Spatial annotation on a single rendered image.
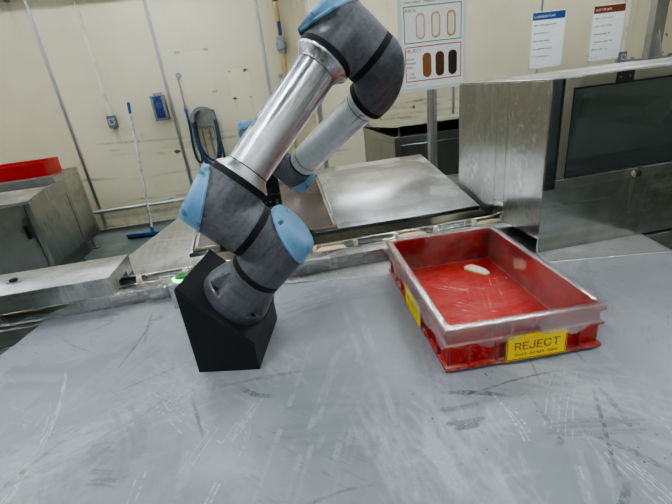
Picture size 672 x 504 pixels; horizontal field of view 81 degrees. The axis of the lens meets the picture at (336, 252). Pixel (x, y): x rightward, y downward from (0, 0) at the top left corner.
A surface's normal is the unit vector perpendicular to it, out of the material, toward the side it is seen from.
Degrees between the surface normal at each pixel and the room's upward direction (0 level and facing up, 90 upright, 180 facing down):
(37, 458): 0
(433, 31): 90
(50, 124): 90
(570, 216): 90
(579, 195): 91
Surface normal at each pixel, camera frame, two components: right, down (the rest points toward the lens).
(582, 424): -0.11, -0.91
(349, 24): 0.32, 0.19
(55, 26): 0.17, 0.37
